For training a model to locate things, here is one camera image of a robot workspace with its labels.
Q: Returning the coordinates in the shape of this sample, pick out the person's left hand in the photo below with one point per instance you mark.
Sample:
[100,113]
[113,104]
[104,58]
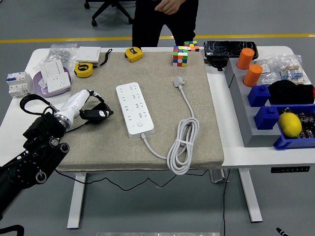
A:
[171,6]

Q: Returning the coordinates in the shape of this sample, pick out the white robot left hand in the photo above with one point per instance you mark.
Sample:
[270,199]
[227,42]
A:
[73,102]

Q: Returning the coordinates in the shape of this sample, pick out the black-white robot right hand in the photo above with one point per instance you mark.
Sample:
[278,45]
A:
[281,232]

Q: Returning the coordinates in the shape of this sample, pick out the black plug adapter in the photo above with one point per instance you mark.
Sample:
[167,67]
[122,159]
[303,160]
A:
[101,107]

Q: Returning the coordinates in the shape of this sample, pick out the white power strip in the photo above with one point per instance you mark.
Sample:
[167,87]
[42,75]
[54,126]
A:
[134,108]

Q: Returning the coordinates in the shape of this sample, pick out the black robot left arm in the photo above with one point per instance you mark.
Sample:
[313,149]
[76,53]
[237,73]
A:
[32,159]

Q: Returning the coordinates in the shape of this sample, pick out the person's torso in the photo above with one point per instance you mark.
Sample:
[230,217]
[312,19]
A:
[147,22]

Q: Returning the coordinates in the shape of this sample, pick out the yellow tape measure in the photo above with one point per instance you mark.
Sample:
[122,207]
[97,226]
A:
[134,54]
[83,70]

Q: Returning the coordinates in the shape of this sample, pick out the purple bowl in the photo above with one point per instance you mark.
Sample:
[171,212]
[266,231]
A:
[40,92]

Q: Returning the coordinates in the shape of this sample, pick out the small colourful puzzle cube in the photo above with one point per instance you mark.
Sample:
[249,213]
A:
[193,46]

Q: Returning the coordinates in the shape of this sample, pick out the white table leg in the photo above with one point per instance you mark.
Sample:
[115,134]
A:
[251,196]
[75,209]

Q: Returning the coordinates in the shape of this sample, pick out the clear bag of screws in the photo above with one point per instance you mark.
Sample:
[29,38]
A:
[61,52]

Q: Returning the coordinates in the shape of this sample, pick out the large colourful puzzle cube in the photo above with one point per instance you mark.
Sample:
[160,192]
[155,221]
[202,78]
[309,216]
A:
[180,57]

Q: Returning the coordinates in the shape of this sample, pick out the white circuit breaker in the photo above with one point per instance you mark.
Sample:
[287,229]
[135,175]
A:
[18,84]

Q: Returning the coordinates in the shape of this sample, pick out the grey-brown mat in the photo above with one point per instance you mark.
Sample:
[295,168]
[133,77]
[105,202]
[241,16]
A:
[110,152]

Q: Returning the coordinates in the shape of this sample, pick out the black table control panel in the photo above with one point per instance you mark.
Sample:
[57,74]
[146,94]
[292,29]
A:
[290,169]

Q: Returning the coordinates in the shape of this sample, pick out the black office chair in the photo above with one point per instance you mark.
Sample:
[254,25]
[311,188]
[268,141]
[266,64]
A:
[105,10]

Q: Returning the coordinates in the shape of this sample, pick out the black plastic-wrapped tray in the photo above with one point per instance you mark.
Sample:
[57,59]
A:
[221,48]

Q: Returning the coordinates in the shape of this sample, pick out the grey box under table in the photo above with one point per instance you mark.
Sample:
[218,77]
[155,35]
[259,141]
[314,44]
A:
[216,175]

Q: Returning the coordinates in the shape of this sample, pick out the blue storage bin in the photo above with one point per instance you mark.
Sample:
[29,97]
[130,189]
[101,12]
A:
[295,143]

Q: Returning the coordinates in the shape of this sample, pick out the orange cylinder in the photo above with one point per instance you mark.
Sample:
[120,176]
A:
[253,76]
[245,59]

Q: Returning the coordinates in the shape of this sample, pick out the grey stepped block holder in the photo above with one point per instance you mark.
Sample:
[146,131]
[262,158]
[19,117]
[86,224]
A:
[256,137]

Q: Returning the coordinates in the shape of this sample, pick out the yellow lemon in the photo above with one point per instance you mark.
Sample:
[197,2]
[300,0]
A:
[290,125]

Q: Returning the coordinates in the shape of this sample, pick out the blue block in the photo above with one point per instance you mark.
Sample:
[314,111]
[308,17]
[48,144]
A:
[265,119]
[258,96]

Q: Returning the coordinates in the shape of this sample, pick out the clear plastic bag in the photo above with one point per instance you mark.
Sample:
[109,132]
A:
[269,73]

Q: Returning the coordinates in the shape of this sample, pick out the black cloth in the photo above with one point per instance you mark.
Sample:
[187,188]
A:
[290,93]

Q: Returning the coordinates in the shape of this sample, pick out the clear bag of resistors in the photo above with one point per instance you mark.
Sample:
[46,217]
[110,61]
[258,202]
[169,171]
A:
[294,73]

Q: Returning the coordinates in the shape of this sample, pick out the white wall socket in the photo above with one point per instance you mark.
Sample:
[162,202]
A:
[59,82]

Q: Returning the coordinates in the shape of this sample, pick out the white switch panel stack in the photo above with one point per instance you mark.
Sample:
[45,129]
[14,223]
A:
[87,54]

